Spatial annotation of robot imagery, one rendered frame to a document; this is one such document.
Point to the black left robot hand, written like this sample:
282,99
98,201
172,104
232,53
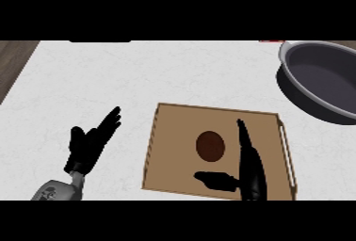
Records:
90,141

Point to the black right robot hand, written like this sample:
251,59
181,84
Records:
253,169

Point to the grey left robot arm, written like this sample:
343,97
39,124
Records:
59,188

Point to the brown chocolate cupcake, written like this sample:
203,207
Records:
210,146

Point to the brown wooden tray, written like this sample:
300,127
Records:
185,150

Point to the dark grey metal pot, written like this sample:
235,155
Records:
322,81

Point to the red object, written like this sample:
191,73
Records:
272,41

